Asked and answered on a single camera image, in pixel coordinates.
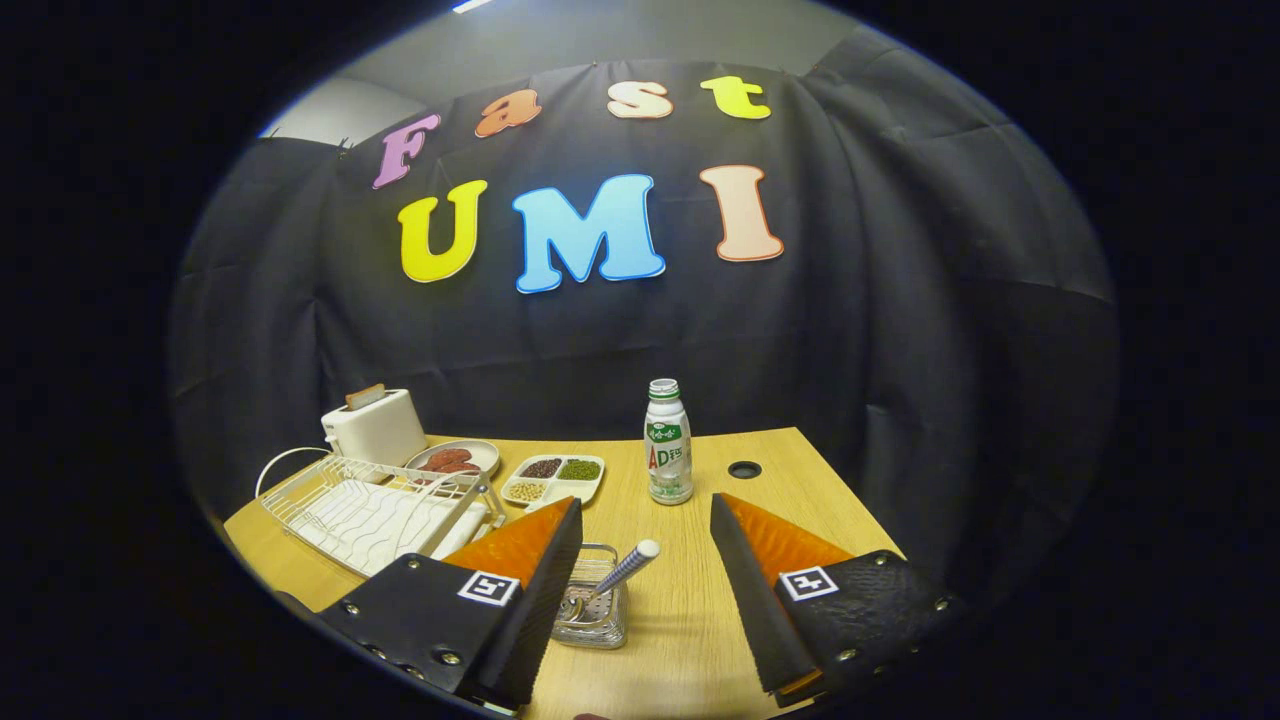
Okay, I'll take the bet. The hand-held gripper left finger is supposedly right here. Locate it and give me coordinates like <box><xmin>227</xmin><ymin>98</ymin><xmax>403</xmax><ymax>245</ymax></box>
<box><xmin>318</xmin><ymin>496</ymin><xmax>584</xmax><ymax>713</ymax></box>

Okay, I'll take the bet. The black backdrop cloth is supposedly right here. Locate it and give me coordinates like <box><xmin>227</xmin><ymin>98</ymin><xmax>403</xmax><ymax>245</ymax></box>
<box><xmin>168</xmin><ymin>25</ymin><xmax>1119</xmax><ymax>611</ymax></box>

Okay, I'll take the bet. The white wire dish rack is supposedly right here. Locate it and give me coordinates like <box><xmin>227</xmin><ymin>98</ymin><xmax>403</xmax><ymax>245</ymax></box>
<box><xmin>255</xmin><ymin>446</ymin><xmax>508</xmax><ymax>579</ymax></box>

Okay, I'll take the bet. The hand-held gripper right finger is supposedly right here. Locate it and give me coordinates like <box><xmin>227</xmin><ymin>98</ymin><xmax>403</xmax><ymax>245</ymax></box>
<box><xmin>709</xmin><ymin>492</ymin><xmax>969</xmax><ymax>708</ymax></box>

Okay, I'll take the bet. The checked handle spoon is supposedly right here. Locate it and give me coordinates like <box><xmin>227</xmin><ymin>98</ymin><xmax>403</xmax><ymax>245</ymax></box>
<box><xmin>560</xmin><ymin>539</ymin><xmax>661</xmax><ymax>621</ymax></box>

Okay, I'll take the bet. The white drain tray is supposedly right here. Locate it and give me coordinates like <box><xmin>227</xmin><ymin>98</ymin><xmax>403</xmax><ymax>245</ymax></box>
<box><xmin>290</xmin><ymin>480</ymin><xmax>491</xmax><ymax>576</ymax></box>

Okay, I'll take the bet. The white toaster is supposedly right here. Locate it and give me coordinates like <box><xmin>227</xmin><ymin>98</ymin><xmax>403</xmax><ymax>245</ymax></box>
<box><xmin>321</xmin><ymin>388</ymin><xmax>429</xmax><ymax>468</ymax></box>

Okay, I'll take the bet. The white green drink bottle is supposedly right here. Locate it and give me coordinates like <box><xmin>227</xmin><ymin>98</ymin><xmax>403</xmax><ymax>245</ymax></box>
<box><xmin>644</xmin><ymin>378</ymin><xmax>695</xmax><ymax>506</ymax></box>

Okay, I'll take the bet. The white divided snack tray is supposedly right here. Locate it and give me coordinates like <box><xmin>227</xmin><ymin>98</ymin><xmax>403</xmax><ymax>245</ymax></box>
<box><xmin>500</xmin><ymin>454</ymin><xmax>606</xmax><ymax>511</ymax></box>

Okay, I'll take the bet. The beige round plate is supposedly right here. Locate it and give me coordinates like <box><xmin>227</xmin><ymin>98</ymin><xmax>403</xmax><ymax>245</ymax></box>
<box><xmin>404</xmin><ymin>439</ymin><xmax>501</xmax><ymax>486</ymax></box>

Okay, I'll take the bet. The metal wire basket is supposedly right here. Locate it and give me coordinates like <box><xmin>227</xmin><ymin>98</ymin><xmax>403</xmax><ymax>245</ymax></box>
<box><xmin>550</xmin><ymin>543</ymin><xmax>629</xmax><ymax>650</ymax></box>

